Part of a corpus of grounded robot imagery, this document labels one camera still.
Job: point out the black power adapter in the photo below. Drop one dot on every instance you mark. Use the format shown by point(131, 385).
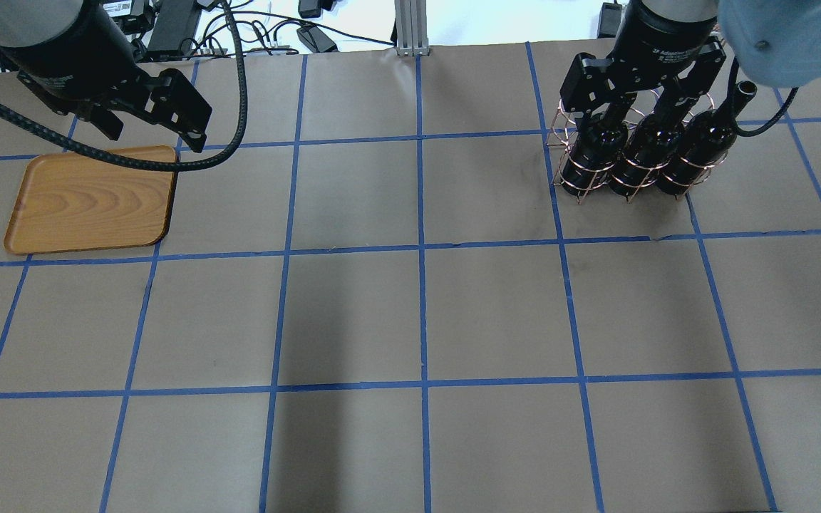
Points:
point(316, 40)

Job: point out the aluminium frame post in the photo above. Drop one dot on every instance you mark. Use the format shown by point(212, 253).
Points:
point(412, 37)

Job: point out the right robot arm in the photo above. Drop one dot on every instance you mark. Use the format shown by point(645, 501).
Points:
point(775, 43)

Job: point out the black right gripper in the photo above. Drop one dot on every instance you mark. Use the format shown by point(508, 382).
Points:
point(667, 32)

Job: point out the black power brick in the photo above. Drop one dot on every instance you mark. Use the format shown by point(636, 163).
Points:
point(174, 29)

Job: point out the copper wire bottle basket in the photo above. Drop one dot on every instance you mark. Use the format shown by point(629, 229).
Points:
point(564, 134)

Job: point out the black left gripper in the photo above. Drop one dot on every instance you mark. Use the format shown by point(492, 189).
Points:
point(61, 51)

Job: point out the wooden tray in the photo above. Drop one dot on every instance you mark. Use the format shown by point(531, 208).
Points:
point(69, 203)

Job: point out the dark wine bottle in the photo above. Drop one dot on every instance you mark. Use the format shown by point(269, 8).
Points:
point(597, 149)
point(653, 142)
point(707, 139)

